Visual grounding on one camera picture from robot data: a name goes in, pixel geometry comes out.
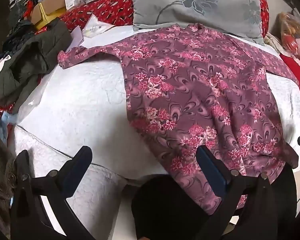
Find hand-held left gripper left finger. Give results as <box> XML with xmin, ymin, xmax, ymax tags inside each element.
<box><xmin>10</xmin><ymin>145</ymin><xmax>95</xmax><ymax>240</ymax></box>

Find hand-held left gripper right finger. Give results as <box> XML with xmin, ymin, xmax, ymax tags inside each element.
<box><xmin>196</xmin><ymin>145</ymin><xmax>281</xmax><ymax>240</ymax></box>

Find purple pink floral shirt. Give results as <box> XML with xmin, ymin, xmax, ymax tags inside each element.
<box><xmin>57</xmin><ymin>23</ymin><xmax>300</xmax><ymax>215</ymax></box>

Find pile of dark clothes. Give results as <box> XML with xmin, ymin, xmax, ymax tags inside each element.
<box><xmin>2</xmin><ymin>0</ymin><xmax>70</xmax><ymax>53</ymax></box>

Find person's black pants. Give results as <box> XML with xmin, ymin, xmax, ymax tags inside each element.
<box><xmin>131</xmin><ymin>164</ymin><xmax>298</xmax><ymax>240</ymax></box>

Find white quilted blanket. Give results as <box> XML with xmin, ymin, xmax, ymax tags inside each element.
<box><xmin>9</xmin><ymin>26</ymin><xmax>300</xmax><ymax>240</ymax></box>

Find plain red cloth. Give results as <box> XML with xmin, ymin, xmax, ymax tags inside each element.
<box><xmin>280</xmin><ymin>54</ymin><xmax>300</xmax><ymax>87</ymax></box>

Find grey furry cloth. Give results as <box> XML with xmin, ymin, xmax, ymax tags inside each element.
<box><xmin>0</xmin><ymin>117</ymin><xmax>18</xmax><ymax>230</ymax></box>

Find light blue cloth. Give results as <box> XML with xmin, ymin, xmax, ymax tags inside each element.
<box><xmin>0</xmin><ymin>111</ymin><xmax>18</xmax><ymax>142</ymax></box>

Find plush doll in plastic wrap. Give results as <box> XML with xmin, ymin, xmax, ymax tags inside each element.
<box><xmin>275</xmin><ymin>12</ymin><xmax>300</xmax><ymax>62</ymax></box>

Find dark green jacket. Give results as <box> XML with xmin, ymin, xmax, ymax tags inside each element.
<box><xmin>0</xmin><ymin>17</ymin><xmax>73</xmax><ymax>113</ymax></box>

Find white paper sheet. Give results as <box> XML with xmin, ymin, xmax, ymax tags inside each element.
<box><xmin>68</xmin><ymin>26</ymin><xmax>84</xmax><ymax>48</ymax></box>

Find clear packet with white paper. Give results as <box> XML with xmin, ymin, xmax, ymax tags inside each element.
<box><xmin>81</xmin><ymin>15</ymin><xmax>115</xmax><ymax>39</ymax></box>

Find red floral bed sheet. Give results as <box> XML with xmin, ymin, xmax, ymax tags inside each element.
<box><xmin>0</xmin><ymin>0</ymin><xmax>270</xmax><ymax>120</ymax></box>

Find brown cardboard box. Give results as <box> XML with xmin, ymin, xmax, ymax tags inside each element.
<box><xmin>30</xmin><ymin>0</ymin><xmax>68</xmax><ymax>25</ymax></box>

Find grey floral pillow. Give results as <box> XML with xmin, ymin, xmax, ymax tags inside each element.
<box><xmin>128</xmin><ymin>0</ymin><xmax>265</xmax><ymax>46</ymax></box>

